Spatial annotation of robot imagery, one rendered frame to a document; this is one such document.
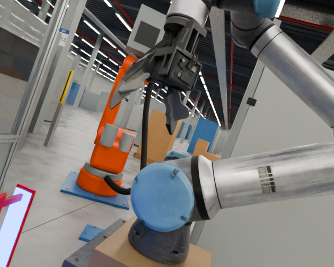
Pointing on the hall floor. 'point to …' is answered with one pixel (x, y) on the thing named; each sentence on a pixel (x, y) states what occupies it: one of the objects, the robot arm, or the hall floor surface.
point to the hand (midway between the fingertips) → (140, 123)
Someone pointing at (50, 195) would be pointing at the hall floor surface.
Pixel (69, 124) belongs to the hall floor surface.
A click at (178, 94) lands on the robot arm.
